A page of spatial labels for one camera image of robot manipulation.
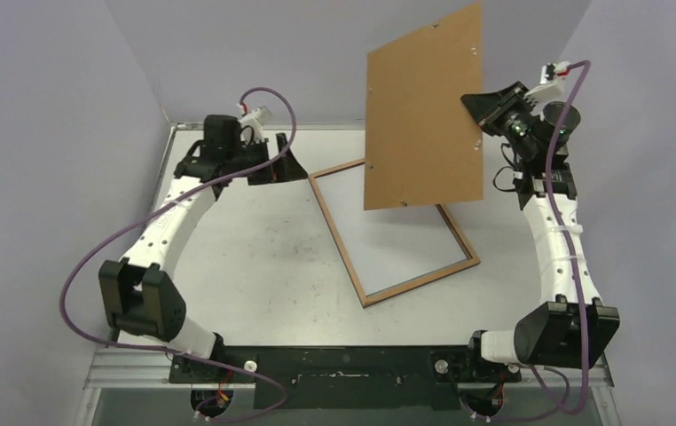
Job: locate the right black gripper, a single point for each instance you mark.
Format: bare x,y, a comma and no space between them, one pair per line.
496,111

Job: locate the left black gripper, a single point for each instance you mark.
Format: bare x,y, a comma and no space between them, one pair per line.
284,169

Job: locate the blue wooden picture frame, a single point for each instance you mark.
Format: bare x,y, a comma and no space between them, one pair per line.
420,282

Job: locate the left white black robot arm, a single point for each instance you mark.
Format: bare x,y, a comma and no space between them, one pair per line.
139,294

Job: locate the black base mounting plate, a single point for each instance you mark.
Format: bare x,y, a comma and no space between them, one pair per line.
351,377

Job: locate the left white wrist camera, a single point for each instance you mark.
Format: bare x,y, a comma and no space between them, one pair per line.
252,125

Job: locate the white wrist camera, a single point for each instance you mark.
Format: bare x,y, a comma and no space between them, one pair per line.
551,85
252,125

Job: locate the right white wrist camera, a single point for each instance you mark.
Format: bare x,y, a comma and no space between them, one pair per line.
551,85

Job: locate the aluminium front rail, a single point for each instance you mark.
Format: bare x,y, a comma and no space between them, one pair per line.
130,369

